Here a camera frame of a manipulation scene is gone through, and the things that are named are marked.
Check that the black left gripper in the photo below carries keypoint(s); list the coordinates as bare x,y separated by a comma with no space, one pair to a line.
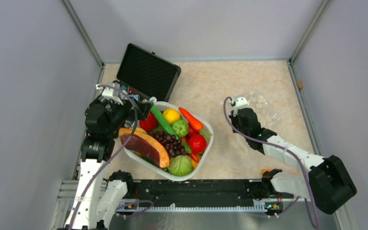
127,106

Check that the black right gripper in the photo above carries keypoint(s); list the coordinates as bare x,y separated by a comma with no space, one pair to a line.
234,118

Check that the clear zip top bag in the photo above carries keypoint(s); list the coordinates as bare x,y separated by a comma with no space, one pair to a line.
266,113

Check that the yellow toy lemon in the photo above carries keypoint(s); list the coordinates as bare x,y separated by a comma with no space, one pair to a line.
171,116

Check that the green toy cucumber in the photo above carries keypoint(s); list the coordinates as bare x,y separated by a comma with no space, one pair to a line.
162,121

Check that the small green toy cabbage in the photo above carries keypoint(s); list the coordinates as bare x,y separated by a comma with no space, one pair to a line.
181,128

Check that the orange toy carrot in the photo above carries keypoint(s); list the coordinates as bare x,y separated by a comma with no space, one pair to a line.
194,122

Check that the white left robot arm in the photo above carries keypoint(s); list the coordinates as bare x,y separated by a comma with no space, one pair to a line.
90,211

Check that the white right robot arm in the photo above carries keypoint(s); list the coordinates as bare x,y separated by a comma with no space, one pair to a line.
325,181

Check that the red toy bell pepper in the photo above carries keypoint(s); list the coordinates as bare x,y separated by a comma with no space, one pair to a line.
149,123

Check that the black foam-lined case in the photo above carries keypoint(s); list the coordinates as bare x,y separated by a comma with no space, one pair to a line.
148,74

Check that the green toy lettuce leaf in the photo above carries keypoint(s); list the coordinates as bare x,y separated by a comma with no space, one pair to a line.
206,134

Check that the purple toy grapes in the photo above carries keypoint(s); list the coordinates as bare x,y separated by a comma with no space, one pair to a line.
171,143

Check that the small red toy tomato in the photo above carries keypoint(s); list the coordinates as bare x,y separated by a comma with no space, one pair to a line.
192,131

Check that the red toy chili pepper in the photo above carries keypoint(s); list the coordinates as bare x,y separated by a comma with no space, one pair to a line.
195,157

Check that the large green toy cabbage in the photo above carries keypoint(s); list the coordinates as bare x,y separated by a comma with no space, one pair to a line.
180,165

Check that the white plastic basket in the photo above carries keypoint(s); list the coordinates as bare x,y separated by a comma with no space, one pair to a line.
162,106

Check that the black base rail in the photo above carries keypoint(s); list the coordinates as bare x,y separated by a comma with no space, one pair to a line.
201,193

